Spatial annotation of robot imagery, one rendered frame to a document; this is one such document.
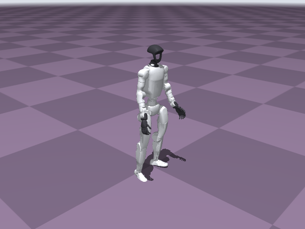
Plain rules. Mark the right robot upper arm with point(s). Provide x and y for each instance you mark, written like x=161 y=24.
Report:
x=142 y=76

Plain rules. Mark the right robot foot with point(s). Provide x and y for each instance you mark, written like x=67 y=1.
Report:
x=140 y=176

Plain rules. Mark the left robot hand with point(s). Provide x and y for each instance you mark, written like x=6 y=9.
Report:
x=179 y=110

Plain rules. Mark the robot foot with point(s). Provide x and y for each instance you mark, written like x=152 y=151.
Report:
x=158 y=163
x=140 y=176

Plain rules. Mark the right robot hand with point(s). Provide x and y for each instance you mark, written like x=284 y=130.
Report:
x=144 y=125

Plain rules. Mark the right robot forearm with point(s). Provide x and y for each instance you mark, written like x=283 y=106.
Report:
x=141 y=103

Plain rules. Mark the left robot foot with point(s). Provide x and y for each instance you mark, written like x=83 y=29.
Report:
x=158 y=163

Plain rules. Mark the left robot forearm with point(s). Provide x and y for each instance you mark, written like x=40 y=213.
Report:
x=170 y=97

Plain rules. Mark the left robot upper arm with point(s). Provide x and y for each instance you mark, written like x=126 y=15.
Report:
x=166 y=85

